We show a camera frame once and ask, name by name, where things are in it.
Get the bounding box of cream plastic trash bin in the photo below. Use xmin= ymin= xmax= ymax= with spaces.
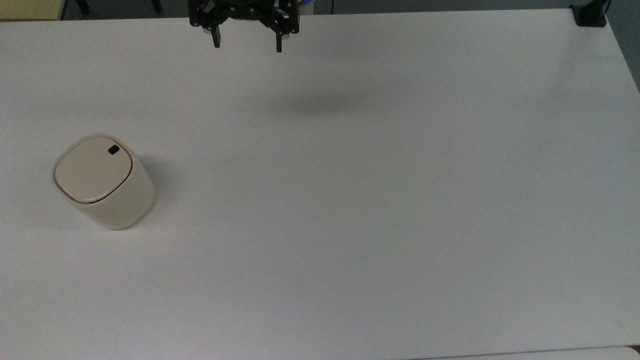
xmin=52 ymin=133 xmax=157 ymax=231

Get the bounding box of yellow wooden board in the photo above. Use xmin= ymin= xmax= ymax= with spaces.
xmin=0 ymin=0 xmax=67 ymax=22

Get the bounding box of cream trash bin lid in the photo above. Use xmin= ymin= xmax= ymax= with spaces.
xmin=53 ymin=135 xmax=135 ymax=205

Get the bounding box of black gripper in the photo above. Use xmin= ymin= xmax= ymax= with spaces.
xmin=188 ymin=0 xmax=301 ymax=54

